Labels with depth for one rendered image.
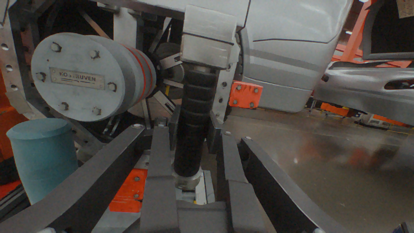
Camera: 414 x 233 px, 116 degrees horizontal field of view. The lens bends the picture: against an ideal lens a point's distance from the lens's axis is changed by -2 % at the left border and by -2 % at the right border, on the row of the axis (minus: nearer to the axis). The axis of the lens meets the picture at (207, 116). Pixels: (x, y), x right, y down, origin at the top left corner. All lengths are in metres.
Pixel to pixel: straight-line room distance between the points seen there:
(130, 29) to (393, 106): 2.55
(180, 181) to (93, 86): 0.19
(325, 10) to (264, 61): 0.40
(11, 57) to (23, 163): 0.24
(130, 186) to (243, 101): 0.43
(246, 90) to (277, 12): 0.60
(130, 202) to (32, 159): 0.30
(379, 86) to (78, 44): 2.64
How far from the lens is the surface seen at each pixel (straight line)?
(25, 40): 0.57
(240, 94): 0.39
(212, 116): 0.16
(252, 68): 0.84
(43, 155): 0.41
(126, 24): 0.41
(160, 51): 0.90
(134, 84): 0.28
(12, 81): 0.56
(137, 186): 0.53
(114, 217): 0.85
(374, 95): 2.60
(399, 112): 2.58
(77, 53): 0.27
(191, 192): 0.98
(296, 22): 0.98
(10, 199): 1.03
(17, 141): 0.40
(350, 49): 4.74
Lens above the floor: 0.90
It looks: 18 degrees down
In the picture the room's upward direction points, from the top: 11 degrees clockwise
